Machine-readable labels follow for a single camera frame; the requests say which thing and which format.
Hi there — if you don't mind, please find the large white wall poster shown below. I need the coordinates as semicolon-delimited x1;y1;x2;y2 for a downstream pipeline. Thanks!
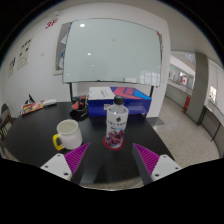
16;36;34;71

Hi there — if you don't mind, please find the white flat eraser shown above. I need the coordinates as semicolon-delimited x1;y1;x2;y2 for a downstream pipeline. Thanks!
42;98;58;107

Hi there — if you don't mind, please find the white mug with yellow handle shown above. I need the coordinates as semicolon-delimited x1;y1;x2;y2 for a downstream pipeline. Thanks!
52;119;84;152

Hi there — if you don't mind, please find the colourful orange flat box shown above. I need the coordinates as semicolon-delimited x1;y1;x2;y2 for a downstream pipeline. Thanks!
21;100;45;115

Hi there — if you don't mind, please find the large whiteboard on stand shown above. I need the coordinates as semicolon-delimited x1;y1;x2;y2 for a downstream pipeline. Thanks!
62;18;163;103

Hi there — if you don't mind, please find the blue cardboard box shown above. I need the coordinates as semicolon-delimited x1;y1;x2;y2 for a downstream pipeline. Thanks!
87;86;153;118

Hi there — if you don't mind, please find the clear bottle with black cap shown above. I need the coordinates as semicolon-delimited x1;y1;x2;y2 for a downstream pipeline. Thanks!
105;95;130;149

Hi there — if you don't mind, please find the flat round red coaster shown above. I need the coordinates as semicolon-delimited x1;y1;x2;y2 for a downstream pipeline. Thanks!
102;135;126;151

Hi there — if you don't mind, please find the small white wall poster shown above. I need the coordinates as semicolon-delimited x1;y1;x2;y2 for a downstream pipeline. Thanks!
7;56;18;78

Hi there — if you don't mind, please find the black and red desk item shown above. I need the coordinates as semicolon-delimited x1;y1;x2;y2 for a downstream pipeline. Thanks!
69;95;90;121

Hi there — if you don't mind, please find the red fire extinguisher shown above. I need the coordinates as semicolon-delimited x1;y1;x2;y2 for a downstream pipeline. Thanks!
183;95;192;112

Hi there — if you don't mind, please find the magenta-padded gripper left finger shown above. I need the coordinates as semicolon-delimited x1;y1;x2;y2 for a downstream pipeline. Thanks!
39;142;92;185

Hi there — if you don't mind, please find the red wall sign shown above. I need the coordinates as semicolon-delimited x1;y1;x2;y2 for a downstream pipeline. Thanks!
44;18;59;30

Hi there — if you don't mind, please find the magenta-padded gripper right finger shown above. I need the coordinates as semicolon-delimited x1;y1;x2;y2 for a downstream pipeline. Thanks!
131;142;183;186

